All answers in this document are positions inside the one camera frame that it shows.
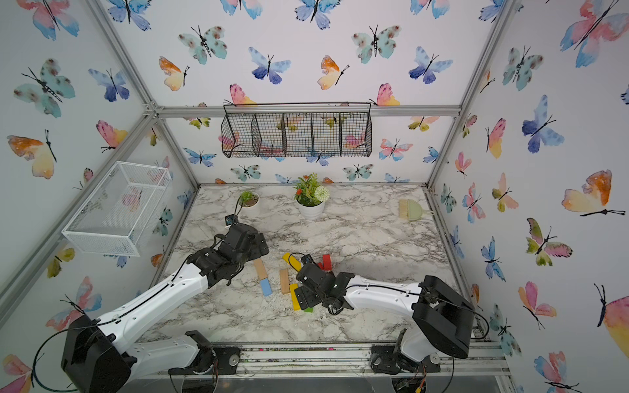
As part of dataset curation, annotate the flowering potted plant white pot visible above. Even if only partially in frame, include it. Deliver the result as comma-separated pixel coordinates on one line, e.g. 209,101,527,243
294,173,331,221

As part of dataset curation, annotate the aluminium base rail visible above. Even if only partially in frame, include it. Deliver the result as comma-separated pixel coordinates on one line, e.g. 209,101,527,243
126,337,511,380

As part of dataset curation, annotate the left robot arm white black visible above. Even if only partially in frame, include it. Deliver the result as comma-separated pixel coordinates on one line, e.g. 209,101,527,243
61,223,269,392

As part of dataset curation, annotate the light blue block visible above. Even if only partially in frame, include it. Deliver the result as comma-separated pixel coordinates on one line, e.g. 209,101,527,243
260,278,273,296

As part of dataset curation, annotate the natural wood block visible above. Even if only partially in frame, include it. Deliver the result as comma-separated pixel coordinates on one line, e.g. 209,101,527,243
279,269,290,294
254,259,268,281

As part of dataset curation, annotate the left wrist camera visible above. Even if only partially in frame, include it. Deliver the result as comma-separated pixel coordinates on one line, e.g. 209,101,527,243
224,214,238,227

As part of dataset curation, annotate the white mesh wall basket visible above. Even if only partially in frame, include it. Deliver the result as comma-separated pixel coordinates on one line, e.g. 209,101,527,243
62,161,172,257

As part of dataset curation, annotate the small green potted plant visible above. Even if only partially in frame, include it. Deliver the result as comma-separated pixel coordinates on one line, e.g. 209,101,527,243
237,191,260,215

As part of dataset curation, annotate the red block short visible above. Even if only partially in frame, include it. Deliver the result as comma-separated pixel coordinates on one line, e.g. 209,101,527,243
319,254,333,272

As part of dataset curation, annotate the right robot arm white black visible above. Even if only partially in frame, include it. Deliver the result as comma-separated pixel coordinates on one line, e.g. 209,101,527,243
296,264,475,375

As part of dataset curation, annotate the yellow block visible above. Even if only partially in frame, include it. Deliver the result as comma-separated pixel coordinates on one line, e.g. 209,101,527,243
283,252,302,272
289,283,301,311

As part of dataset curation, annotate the black wire wall basket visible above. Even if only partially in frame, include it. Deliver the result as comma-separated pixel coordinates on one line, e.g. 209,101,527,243
219,102,373,159

